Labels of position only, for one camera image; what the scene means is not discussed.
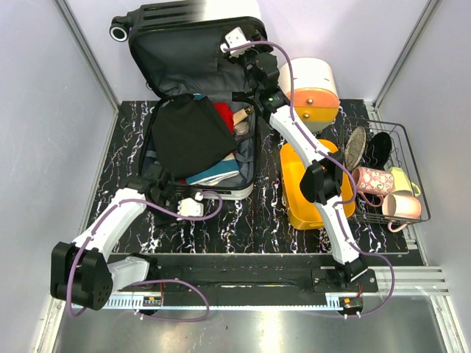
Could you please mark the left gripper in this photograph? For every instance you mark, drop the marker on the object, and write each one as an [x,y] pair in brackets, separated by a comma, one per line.
[174,200]

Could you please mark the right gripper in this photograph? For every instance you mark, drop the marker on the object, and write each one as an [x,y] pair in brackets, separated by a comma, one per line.
[257,36]

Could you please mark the black cloth garment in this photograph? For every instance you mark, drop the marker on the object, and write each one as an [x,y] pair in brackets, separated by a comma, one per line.
[190,136]

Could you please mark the teal cream cartoon towel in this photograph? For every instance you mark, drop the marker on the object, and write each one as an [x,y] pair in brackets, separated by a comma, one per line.
[225,169]

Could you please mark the white black space suitcase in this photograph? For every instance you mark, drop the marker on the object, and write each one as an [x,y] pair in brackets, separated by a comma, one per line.
[176,46]

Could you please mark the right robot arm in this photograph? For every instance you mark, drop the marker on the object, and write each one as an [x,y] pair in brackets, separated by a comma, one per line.
[324,170]

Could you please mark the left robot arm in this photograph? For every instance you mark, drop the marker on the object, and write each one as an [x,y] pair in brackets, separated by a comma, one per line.
[80,274]

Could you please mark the beige cosmetic bottle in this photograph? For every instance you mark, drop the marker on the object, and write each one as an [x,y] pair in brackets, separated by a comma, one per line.
[242,114]

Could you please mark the red cloth garment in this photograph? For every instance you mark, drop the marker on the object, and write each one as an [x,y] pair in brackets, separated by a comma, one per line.
[226,114]

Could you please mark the round cosmetic jar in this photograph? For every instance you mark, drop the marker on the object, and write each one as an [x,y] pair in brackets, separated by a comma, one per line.
[242,128]

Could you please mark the white orange drawer cabinet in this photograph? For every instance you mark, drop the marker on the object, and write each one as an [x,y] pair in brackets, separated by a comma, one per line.
[310,83]

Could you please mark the black marble mat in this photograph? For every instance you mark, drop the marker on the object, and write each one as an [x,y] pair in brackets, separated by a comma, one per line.
[257,224]

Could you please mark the speckled brown plate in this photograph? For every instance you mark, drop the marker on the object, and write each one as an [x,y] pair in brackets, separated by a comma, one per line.
[355,148]

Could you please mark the pink patterned mug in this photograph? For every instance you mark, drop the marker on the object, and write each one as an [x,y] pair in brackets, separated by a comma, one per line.
[373,185]

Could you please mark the yellow green mug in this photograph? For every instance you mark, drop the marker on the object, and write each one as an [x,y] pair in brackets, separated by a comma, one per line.
[402,184]

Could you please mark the plain pink mug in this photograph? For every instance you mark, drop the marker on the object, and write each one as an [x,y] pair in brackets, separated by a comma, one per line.
[400,211]

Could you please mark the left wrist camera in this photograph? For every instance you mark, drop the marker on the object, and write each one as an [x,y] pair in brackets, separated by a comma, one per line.
[191,207]

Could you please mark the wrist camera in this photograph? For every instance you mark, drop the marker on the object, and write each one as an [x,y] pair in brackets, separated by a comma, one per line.
[191,207]
[235,43]

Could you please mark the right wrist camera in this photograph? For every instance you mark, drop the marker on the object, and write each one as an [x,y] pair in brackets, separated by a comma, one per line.
[235,43]

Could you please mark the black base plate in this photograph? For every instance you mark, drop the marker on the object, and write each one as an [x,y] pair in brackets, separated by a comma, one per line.
[229,280]

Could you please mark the black wire dish rack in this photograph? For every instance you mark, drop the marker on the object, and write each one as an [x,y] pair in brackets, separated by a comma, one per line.
[401,156]

